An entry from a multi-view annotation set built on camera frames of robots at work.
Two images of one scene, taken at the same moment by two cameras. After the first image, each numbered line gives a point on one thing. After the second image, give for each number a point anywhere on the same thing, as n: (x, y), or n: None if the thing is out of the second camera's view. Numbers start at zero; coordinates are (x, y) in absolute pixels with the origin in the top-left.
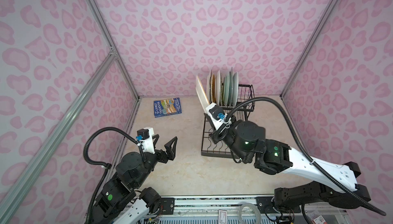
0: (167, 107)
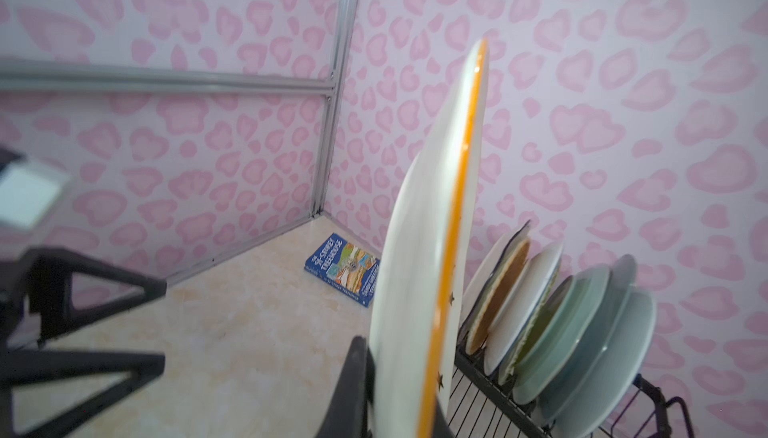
0: (346, 267)
